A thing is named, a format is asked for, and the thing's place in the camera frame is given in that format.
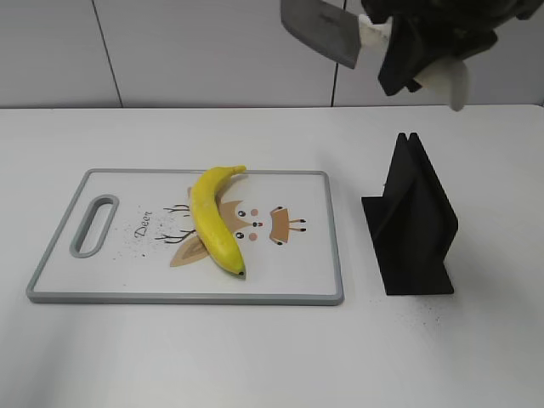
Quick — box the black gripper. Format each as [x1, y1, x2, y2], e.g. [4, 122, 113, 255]
[361, 0, 543, 96]

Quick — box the kitchen knife white handle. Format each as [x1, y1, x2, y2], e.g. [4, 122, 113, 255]
[280, 0, 473, 112]

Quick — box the black knife stand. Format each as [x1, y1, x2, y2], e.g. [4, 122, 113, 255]
[361, 133, 458, 296]

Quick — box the white cutting board grey rim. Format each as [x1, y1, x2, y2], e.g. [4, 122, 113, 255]
[26, 168, 343, 306]

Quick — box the yellow plastic banana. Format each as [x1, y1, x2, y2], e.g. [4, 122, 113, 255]
[190, 166, 247, 278]

